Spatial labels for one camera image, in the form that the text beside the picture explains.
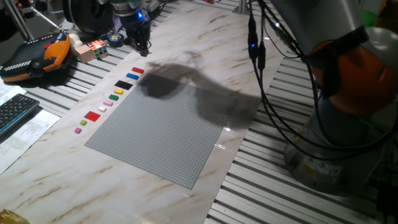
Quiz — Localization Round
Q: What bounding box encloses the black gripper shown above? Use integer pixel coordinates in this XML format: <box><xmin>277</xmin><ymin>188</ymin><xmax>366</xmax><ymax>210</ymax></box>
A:
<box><xmin>119</xmin><ymin>11</ymin><xmax>152</xmax><ymax>57</ymax></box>

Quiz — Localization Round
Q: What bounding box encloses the black flat Lego plate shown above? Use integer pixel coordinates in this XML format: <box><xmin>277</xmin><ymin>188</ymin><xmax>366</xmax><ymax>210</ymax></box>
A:
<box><xmin>114</xmin><ymin>80</ymin><xmax>134</xmax><ymax>91</ymax></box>

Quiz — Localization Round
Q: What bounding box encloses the red flat Lego plate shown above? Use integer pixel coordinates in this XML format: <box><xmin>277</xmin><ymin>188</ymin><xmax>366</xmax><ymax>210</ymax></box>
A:
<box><xmin>83</xmin><ymin>110</ymin><xmax>102</xmax><ymax>123</ymax></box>

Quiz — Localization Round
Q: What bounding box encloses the grey Lego baseplate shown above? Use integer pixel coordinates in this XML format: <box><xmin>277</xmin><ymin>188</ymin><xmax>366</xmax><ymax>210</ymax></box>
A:
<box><xmin>84</xmin><ymin>73</ymin><xmax>239</xmax><ymax>190</ymax></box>

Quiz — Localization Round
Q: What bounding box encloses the black round puck blue label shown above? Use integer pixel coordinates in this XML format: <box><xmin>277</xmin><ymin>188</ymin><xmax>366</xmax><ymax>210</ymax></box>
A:
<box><xmin>107</xmin><ymin>32</ymin><xmax>125</xmax><ymax>48</ymax></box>

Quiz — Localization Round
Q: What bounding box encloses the Rubik's cube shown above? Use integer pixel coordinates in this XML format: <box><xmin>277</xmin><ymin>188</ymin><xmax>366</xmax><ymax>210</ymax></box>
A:
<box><xmin>87</xmin><ymin>39</ymin><xmax>110</xmax><ymax>61</ymax></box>

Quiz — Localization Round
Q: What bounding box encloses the wooden cube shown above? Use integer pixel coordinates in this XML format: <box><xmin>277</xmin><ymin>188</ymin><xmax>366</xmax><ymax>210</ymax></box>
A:
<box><xmin>74</xmin><ymin>44</ymin><xmax>96</xmax><ymax>64</ymax></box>

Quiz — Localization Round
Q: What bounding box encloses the large black round spool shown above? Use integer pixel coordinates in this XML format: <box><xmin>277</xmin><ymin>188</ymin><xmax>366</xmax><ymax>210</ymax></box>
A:
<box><xmin>62</xmin><ymin>0</ymin><xmax>114</xmax><ymax>35</ymax></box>

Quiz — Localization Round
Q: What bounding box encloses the white rounded figurine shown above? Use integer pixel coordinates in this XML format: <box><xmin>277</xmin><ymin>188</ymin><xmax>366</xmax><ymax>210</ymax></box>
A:
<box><xmin>68</xmin><ymin>33</ymin><xmax>84</xmax><ymax>50</ymax></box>

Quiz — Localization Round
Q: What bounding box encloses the black orange teach pendant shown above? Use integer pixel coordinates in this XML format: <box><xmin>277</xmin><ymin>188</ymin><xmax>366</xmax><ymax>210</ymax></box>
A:
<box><xmin>0</xmin><ymin>32</ymin><xmax>72</xmax><ymax>83</ymax></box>

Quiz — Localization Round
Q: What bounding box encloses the grey metal tripod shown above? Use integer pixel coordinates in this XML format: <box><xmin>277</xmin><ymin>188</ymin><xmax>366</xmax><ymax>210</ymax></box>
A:
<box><xmin>1</xmin><ymin>0</ymin><xmax>68</xmax><ymax>41</ymax></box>

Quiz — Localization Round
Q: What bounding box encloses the white printed booklet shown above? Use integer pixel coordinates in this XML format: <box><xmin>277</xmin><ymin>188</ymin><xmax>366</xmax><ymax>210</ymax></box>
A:
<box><xmin>0</xmin><ymin>79</ymin><xmax>27</xmax><ymax>106</ymax></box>

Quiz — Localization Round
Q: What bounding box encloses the black keyboard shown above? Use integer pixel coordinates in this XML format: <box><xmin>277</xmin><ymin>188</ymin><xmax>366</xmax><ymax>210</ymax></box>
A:
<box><xmin>0</xmin><ymin>93</ymin><xmax>40</xmax><ymax>137</ymax></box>

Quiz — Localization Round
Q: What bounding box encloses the white printed paper sheet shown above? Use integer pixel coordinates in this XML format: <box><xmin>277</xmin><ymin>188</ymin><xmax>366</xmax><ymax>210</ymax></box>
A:
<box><xmin>0</xmin><ymin>108</ymin><xmax>61</xmax><ymax>175</ymax></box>

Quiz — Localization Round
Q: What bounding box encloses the marble pattern table mat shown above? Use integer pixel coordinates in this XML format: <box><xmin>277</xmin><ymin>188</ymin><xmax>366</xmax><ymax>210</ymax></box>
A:
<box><xmin>0</xmin><ymin>0</ymin><xmax>282</xmax><ymax>224</ymax></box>

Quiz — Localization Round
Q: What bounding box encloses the gold foil bag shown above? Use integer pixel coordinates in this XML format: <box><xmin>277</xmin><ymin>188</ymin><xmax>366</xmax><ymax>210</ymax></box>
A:
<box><xmin>0</xmin><ymin>208</ymin><xmax>30</xmax><ymax>224</ymax></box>

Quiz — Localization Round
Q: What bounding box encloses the green cloth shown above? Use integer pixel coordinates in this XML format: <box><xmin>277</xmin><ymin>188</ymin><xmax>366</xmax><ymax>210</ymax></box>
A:
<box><xmin>360</xmin><ymin>10</ymin><xmax>379</xmax><ymax>27</ymax></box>

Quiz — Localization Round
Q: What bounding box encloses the brown cardboard box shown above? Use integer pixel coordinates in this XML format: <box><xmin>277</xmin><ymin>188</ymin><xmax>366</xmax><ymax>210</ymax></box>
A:
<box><xmin>374</xmin><ymin>0</ymin><xmax>398</xmax><ymax>29</ymax></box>

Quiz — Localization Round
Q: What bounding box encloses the aluminium frame post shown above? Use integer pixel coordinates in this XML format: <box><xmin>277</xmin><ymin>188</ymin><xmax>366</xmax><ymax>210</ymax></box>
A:
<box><xmin>233</xmin><ymin>0</ymin><xmax>249</xmax><ymax>15</ymax></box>

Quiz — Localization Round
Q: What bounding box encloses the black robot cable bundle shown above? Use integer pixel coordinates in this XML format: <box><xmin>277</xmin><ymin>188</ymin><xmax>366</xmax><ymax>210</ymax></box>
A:
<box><xmin>247</xmin><ymin>0</ymin><xmax>394</xmax><ymax>161</ymax></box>

